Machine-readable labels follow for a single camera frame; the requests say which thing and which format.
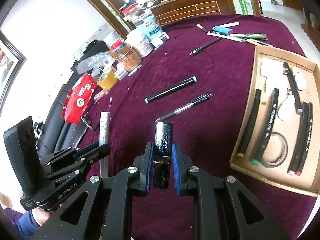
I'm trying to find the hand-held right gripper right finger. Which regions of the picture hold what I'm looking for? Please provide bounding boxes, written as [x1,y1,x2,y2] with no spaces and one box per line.
[172,142,292,240]

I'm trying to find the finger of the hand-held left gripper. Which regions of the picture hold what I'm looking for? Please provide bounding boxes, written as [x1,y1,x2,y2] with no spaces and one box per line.
[46,144,112,182]
[40,142,100,167]

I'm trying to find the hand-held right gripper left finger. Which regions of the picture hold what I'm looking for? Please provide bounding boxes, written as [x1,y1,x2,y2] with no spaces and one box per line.
[31,142,154,240]

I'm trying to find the white printed tube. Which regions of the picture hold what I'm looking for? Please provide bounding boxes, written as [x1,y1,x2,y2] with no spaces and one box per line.
[99,111,111,179]

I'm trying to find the black glossy lighter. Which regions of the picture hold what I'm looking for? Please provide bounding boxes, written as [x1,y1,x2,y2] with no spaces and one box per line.
[152,121,174,189]

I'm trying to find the black tape ring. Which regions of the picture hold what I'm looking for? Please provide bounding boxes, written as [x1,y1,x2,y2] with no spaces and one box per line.
[261,132,289,168]

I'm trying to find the black marker white caps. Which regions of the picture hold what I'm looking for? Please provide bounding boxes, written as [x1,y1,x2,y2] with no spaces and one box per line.
[237,89,262,158]

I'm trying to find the black marker green cap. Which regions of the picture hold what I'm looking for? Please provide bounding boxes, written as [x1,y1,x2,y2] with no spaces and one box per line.
[251,88,279,165]

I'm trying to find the cardboard box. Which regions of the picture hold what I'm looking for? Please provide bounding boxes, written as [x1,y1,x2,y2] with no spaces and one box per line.
[229,45,320,197]

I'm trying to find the white oval object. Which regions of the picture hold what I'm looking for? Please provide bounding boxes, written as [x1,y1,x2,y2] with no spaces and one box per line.
[277,96,297,122]
[291,67,307,91]

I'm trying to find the black marker pink caps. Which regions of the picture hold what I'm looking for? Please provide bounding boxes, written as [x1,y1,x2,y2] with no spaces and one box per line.
[287,102,310,176]

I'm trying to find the black marker red cap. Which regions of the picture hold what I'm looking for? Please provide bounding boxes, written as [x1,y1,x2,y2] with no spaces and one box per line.
[294,102,314,176]

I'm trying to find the white square power adapter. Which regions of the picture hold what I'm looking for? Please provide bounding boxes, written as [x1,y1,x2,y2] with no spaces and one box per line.
[261,57,283,79]

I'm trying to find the black marker grey cap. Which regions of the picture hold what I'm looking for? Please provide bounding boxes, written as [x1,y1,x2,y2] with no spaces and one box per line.
[283,62,303,115]

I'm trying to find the person's left forearm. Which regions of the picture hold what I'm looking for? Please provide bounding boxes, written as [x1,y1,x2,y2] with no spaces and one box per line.
[12,206,54,237]

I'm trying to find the eyeglasses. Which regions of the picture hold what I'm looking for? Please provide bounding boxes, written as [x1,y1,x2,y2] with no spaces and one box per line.
[81,97,113,130]

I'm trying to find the black leather sofa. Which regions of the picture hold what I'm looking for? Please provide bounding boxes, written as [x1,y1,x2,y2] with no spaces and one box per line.
[32,80,100,160]

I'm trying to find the red shopping bag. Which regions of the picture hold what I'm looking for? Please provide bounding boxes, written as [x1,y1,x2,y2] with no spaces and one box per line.
[61,74,98,123]

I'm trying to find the black pen silver clip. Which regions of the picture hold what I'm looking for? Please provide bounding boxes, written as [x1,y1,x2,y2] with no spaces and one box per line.
[154,93,214,123]

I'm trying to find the yellow tape roll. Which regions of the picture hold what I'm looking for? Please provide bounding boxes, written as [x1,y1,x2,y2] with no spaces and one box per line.
[97,67,118,90]

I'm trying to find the black marker mint caps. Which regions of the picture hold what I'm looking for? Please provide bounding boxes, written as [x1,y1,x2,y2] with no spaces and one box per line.
[145,76,198,103]

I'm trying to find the clear plastic bag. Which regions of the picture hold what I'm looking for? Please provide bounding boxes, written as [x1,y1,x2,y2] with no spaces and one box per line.
[75,52,115,77]

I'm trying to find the framed picture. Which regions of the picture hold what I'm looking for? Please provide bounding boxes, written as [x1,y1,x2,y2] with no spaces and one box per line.
[0,31,27,108]

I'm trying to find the red lid jar orange label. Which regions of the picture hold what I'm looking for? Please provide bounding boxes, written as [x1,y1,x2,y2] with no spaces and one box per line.
[110,40,142,72]

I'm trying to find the maroon velvet tablecloth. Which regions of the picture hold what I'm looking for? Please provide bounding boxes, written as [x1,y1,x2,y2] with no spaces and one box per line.
[75,14,320,240]

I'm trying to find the black cloth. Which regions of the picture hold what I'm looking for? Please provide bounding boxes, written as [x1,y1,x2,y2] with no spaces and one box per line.
[82,39,110,55]

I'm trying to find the glass jar pale lid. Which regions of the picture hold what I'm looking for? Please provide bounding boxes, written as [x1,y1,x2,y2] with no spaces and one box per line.
[104,30,124,48]

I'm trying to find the white plastic jar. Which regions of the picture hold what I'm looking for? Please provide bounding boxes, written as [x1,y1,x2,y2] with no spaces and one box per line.
[125,29,153,58]

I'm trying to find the long black pen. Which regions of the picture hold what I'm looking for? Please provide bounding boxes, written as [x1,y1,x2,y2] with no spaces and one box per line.
[189,37,223,57]

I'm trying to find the small blue white box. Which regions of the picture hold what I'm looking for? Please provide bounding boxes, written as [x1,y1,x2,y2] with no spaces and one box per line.
[151,32,170,50]

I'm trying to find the blue label plastic jar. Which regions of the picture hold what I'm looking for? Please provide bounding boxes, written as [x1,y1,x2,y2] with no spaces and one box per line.
[135,15,162,42]

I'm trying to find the slim white pen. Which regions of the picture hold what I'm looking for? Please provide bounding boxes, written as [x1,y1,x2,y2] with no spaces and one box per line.
[206,31,247,42]

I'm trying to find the large red lid jar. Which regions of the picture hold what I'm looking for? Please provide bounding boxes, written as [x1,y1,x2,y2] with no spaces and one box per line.
[121,5,153,23]

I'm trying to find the white plastic stick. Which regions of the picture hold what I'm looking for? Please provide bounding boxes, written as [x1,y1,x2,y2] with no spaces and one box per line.
[212,21,240,30]

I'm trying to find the brick pattern wooden cabinet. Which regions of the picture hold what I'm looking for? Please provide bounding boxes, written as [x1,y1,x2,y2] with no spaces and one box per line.
[150,0,238,28]

